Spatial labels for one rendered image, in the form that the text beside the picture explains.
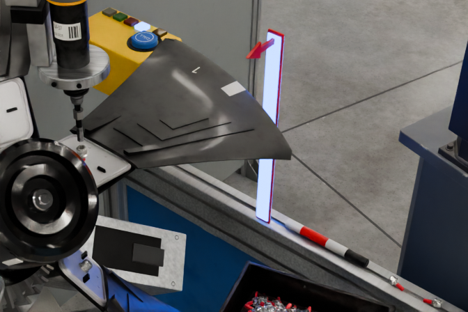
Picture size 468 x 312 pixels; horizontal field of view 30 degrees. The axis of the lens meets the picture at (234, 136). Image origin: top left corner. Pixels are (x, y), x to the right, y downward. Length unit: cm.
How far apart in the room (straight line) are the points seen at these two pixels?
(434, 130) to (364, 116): 177
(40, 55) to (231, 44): 160
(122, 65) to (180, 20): 87
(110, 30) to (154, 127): 43
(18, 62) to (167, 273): 34
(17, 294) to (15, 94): 23
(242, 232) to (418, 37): 234
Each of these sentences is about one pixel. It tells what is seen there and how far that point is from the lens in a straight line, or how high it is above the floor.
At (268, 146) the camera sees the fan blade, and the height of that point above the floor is 114.
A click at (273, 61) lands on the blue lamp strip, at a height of 115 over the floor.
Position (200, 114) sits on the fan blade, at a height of 117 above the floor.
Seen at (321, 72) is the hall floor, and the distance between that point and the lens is 332.
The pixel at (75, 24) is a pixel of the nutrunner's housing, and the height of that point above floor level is 136.
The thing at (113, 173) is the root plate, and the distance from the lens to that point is 91.
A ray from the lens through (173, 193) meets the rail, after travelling 145.
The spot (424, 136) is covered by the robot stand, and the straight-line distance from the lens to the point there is 132.
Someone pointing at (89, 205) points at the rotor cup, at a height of 120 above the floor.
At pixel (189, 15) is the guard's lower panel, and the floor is 69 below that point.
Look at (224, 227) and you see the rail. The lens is 141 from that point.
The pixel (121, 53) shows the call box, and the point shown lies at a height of 107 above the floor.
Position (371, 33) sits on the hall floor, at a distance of 361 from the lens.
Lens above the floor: 176
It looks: 37 degrees down
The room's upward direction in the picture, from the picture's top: 2 degrees clockwise
